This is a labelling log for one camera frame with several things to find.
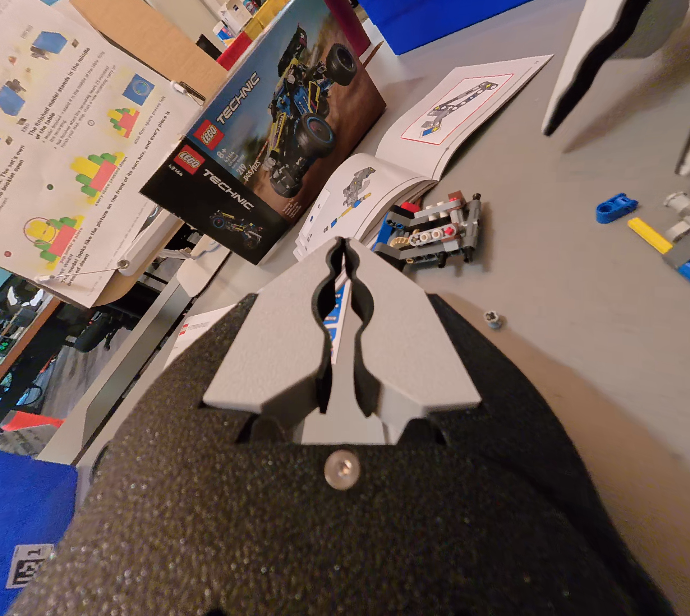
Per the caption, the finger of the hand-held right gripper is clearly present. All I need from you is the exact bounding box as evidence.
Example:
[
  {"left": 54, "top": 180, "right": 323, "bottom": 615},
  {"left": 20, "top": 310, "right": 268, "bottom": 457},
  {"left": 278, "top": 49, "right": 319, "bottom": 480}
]
[
  {"left": 608, "top": 0, "right": 690, "bottom": 60},
  {"left": 540, "top": 0, "right": 690, "bottom": 137}
]

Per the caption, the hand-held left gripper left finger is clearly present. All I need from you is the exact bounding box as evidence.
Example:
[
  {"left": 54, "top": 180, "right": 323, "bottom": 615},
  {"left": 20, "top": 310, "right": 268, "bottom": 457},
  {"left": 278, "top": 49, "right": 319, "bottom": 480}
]
[{"left": 203, "top": 238, "right": 346, "bottom": 443}]

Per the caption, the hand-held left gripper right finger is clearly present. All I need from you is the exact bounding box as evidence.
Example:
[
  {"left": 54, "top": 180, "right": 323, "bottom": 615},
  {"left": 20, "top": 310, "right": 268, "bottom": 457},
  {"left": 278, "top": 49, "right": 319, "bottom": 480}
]
[{"left": 344, "top": 239, "right": 482, "bottom": 444}]

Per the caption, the white sticker sheet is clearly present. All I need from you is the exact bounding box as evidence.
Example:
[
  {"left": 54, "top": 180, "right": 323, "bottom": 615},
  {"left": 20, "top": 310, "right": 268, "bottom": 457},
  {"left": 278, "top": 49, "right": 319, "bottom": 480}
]
[{"left": 162, "top": 277, "right": 354, "bottom": 371}]

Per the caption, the open lego instruction booklet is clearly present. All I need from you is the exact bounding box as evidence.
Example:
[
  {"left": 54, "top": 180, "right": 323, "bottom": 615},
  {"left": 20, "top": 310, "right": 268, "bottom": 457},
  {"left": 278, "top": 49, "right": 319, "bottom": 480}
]
[{"left": 294, "top": 54, "right": 555, "bottom": 261}]

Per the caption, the grey lego chassis assembly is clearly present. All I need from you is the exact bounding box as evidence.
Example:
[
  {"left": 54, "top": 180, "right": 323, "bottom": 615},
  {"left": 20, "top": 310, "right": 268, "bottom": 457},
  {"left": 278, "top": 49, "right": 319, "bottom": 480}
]
[{"left": 372, "top": 190, "right": 483, "bottom": 272}]

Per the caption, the blue lego connector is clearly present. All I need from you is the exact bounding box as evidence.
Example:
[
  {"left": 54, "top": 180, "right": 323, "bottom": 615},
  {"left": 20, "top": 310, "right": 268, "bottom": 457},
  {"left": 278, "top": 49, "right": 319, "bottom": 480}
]
[{"left": 595, "top": 193, "right": 639, "bottom": 224}]

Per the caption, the yellow lego beam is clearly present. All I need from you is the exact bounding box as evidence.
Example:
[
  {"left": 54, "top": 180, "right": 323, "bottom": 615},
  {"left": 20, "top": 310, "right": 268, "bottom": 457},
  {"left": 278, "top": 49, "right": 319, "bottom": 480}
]
[{"left": 627, "top": 217, "right": 675, "bottom": 254}]

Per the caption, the light grey lego assembly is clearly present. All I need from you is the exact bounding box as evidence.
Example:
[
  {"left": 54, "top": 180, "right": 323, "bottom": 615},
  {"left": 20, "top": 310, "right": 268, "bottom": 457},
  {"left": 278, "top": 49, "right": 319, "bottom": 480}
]
[{"left": 662, "top": 130, "right": 690, "bottom": 283}]

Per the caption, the lego set box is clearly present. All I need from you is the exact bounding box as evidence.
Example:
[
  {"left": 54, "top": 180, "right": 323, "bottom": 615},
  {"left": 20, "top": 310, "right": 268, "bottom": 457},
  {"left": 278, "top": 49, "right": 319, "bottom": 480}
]
[{"left": 139, "top": 0, "right": 388, "bottom": 267}]

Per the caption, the blue cloth with printed tag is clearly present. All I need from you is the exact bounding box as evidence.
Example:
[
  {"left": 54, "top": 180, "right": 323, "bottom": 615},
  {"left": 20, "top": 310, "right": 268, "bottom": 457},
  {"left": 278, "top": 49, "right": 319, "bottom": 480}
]
[{"left": 0, "top": 451, "right": 79, "bottom": 603}]

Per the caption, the red plastic crate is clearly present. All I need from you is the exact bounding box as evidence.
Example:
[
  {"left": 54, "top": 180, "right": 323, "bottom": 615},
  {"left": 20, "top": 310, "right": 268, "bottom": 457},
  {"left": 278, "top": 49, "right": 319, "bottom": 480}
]
[{"left": 216, "top": 30, "right": 254, "bottom": 71}]

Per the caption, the printed task instruction sheet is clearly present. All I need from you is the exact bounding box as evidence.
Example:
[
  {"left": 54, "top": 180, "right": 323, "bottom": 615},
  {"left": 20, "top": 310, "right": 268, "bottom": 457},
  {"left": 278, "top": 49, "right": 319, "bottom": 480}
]
[{"left": 0, "top": 0, "right": 203, "bottom": 310}]

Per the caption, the yellow plastic crate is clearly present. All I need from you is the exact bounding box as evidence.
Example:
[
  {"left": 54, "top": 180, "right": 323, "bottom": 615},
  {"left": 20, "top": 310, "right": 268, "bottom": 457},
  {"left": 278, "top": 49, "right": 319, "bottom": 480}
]
[{"left": 241, "top": 0, "right": 300, "bottom": 41}]

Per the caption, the tan wooden chair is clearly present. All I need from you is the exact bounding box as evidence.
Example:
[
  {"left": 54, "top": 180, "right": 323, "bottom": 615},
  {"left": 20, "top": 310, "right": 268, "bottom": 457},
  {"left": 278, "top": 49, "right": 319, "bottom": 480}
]
[{"left": 69, "top": 0, "right": 230, "bottom": 310}]

